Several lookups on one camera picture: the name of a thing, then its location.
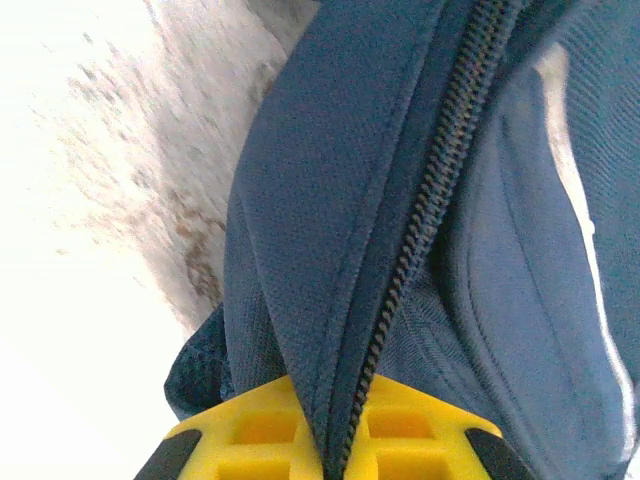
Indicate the navy blue backpack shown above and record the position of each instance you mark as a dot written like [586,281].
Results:
[350,150]

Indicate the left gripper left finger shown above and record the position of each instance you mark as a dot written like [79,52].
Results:
[250,440]

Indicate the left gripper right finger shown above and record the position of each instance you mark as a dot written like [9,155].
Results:
[425,440]

